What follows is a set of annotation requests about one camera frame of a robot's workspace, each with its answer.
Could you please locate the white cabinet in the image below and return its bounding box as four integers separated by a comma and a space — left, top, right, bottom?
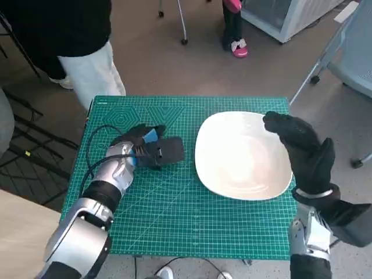
240, 0, 345, 44

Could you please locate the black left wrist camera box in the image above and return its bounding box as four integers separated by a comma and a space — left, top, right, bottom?
135, 136, 186, 171

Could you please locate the grey-blue mesh chair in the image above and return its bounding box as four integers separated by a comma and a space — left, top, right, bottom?
288, 0, 372, 169

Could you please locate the green cutting mat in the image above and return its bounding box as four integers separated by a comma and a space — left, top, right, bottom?
59, 95, 298, 259

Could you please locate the light wooden board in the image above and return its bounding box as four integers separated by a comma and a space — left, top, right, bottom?
0, 188, 63, 279

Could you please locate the black floor cable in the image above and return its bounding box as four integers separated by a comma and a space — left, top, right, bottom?
132, 255, 224, 279

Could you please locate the black thin stand rod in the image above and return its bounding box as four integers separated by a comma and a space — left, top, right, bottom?
0, 11, 42, 78

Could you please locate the white square plate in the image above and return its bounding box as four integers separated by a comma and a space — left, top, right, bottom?
194, 111, 293, 201

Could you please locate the white rectangular block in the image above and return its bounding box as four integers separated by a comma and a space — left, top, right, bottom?
333, 0, 360, 23

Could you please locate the person standing at table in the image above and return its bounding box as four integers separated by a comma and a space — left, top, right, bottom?
0, 0, 127, 110

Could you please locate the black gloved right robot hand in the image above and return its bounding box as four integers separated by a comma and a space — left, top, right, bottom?
262, 110, 335, 195

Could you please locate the black wire rack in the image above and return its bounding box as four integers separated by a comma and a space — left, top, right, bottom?
0, 87, 79, 204

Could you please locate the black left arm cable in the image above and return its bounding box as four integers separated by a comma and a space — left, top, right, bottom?
83, 124, 138, 187

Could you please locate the black left robot hand, blue tape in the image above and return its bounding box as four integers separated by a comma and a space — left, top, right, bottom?
112, 124, 167, 148

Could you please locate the grey metal wheeled frame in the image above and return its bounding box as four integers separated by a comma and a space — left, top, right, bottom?
158, 0, 189, 45

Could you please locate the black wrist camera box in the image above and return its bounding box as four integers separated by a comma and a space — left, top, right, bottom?
135, 136, 186, 171
316, 200, 372, 248

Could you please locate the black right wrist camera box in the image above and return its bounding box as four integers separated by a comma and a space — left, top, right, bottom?
316, 200, 372, 248

